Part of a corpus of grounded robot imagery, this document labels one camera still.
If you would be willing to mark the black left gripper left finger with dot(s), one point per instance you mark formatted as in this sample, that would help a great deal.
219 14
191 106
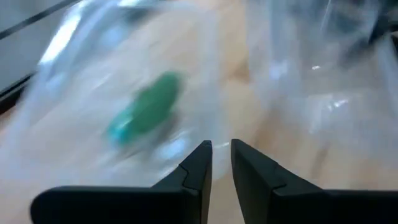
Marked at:
140 205

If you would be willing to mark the black aluminium table frame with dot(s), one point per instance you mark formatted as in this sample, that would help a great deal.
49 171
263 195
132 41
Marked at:
9 96

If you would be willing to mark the clear plastic zip bag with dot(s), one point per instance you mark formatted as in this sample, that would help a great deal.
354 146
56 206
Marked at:
77 124

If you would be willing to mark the clear plastic storage box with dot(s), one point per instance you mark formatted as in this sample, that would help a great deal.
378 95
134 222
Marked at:
311 62

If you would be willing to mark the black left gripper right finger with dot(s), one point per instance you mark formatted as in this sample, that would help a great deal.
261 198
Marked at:
295 205

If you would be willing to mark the dark green elastic bandage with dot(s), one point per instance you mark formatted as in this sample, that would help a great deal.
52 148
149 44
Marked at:
152 105

